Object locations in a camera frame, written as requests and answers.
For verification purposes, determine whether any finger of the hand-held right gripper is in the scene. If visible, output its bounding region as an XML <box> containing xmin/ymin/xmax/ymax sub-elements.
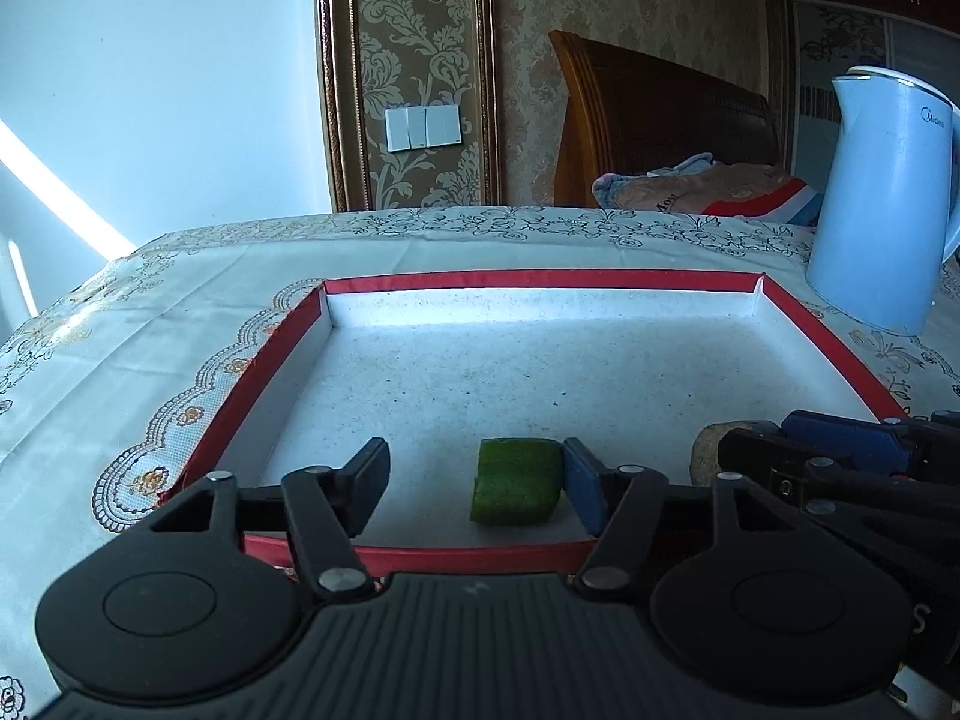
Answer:
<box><xmin>780</xmin><ymin>409</ymin><xmax>960</xmax><ymax>482</ymax></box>
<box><xmin>718</xmin><ymin>426</ymin><xmax>960</xmax><ymax>537</ymax></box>

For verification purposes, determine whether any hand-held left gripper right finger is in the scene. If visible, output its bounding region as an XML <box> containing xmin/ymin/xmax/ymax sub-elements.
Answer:
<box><xmin>562</xmin><ymin>436</ymin><xmax>809</xmax><ymax>605</ymax></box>

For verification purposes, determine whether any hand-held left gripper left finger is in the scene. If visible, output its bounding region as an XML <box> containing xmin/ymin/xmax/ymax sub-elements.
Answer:
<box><xmin>150</xmin><ymin>436</ymin><xmax>392</xmax><ymax>602</ymax></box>

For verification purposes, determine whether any green cucumber piece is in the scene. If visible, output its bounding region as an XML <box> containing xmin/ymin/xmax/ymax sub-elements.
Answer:
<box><xmin>470</xmin><ymin>437</ymin><xmax>564</xmax><ymax>524</ymax></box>

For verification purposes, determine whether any red shallow box tray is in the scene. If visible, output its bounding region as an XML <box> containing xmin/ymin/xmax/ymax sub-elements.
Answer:
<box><xmin>161</xmin><ymin>270</ymin><xmax>910</xmax><ymax>575</ymax></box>

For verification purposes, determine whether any pale blue electric kettle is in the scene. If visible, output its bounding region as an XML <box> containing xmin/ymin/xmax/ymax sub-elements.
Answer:
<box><xmin>805</xmin><ymin>66</ymin><xmax>960</xmax><ymax>337</ymax></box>

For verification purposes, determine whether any wooden bed headboard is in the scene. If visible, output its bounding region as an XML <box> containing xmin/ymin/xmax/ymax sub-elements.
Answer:
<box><xmin>549</xmin><ymin>30</ymin><xmax>782</xmax><ymax>209</ymax></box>

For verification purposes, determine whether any sliding wardrobe door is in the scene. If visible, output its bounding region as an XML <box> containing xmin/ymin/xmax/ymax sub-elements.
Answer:
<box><xmin>780</xmin><ymin>0</ymin><xmax>960</xmax><ymax>188</ymax></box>

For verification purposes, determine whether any white wall light switch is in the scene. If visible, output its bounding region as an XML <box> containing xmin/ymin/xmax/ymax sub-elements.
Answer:
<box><xmin>385</xmin><ymin>105</ymin><xmax>463</xmax><ymax>153</ymax></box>

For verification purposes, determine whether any brown wall moulding frame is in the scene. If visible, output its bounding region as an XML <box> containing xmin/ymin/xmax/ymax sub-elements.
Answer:
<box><xmin>315</xmin><ymin>0</ymin><xmax>502</xmax><ymax>213</ymax></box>

